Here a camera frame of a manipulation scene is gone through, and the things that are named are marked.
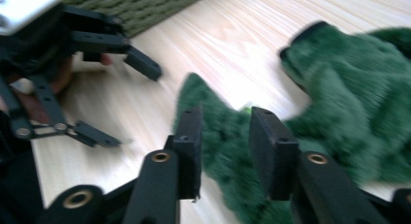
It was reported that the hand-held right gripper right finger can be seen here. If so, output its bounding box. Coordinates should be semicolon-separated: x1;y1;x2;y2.
248;106;300;201

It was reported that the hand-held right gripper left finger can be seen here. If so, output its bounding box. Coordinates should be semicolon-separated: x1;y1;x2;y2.
164;106;204;201

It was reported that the green woven basket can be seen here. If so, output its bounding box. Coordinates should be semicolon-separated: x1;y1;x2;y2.
62;0;215;38

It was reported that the green fuzzy cloth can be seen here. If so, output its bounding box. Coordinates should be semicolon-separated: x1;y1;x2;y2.
173;19;411;224

